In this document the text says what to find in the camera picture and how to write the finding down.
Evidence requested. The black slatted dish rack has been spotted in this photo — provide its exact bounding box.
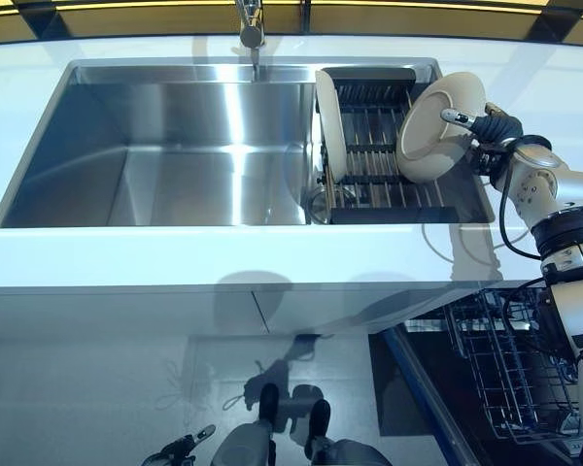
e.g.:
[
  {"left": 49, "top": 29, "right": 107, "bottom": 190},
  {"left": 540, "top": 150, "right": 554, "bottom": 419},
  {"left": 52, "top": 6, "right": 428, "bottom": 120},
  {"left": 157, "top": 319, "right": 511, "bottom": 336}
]
[{"left": 318, "top": 66, "right": 461, "bottom": 225}]

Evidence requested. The round steel sink drain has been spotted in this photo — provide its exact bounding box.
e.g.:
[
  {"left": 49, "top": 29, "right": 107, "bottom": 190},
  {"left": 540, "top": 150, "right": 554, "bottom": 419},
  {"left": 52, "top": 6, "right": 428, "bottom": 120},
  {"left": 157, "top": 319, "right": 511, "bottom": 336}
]
[{"left": 305, "top": 186, "right": 359, "bottom": 225}]

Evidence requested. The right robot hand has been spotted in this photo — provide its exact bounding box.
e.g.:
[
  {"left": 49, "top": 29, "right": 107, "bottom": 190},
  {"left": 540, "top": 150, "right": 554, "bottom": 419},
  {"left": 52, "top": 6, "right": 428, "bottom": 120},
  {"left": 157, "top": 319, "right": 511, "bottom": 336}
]
[{"left": 440, "top": 101, "right": 524, "bottom": 147}]

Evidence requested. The right robot leg black foot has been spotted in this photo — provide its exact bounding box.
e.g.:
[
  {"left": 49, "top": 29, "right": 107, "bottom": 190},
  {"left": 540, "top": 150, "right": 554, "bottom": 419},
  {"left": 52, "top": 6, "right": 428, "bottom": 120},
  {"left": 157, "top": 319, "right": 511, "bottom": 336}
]
[{"left": 303, "top": 398, "right": 388, "bottom": 466}]

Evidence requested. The cream dinner plate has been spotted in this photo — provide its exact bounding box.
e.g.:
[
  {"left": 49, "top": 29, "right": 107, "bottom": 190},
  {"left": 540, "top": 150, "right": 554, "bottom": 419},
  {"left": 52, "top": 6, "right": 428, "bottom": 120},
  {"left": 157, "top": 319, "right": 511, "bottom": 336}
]
[{"left": 314, "top": 69, "right": 347, "bottom": 183}]

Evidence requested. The beige deep ceramic plate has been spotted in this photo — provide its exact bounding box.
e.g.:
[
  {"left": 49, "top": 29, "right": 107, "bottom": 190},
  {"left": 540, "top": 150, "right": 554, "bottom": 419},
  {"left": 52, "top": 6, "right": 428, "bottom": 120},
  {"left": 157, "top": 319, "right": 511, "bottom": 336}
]
[{"left": 394, "top": 71, "right": 487, "bottom": 183}]

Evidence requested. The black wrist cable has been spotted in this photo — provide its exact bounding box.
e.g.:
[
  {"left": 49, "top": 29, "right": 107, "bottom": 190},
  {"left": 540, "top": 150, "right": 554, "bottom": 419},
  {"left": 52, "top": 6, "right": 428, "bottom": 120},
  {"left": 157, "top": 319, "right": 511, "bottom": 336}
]
[{"left": 497, "top": 145, "right": 545, "bottom": 261}]

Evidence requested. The white glossy cabinet door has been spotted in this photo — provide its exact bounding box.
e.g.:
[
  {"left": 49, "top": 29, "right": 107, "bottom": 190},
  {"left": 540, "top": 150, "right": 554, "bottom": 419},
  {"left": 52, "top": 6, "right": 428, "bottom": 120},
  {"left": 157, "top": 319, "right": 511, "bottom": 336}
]
[
  {"left": 0, "top": 288, "right": 273, "bottom": 339},
  {"left": 253, "top": 285, "right": 448, "bottom": 337}
]

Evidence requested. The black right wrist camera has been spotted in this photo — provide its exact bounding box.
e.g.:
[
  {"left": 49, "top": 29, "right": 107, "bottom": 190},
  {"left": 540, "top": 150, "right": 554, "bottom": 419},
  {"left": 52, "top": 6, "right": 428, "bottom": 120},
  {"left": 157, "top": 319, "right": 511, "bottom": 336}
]
[{"left": 469, "top": 144, "right": 504, "bottom": 177}]

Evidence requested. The stainless steel sink basin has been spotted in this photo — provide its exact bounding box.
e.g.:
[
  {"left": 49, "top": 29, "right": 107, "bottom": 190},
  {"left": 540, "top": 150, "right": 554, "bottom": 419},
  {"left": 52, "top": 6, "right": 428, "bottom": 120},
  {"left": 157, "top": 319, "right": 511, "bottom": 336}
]
[{"left": 0, "top": 57, "right": 497, "bottom": 229}]

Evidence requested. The chrome pull-down kitchen faucet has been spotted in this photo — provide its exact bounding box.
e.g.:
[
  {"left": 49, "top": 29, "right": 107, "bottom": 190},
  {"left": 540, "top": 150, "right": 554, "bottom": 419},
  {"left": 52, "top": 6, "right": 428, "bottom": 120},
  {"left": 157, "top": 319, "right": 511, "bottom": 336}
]
[{"left": 235, "top": 0, "right": 268, "bottom": 82}]

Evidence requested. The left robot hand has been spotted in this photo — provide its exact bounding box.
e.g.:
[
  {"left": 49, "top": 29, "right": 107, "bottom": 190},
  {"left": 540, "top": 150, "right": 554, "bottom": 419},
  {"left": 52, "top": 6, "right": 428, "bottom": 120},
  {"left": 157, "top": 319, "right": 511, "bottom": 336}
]
[{"left": 143, "top": 424, "right": 218, "bottom": 466}]

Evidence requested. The yellow window with dark frame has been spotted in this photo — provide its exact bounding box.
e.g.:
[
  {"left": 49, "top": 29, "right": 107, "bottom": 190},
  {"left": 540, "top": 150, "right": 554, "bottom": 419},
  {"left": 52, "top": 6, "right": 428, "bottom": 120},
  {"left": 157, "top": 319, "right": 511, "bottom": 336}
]
[{"left": 0, "top": 0, "right": 583, "bottom": 48}]

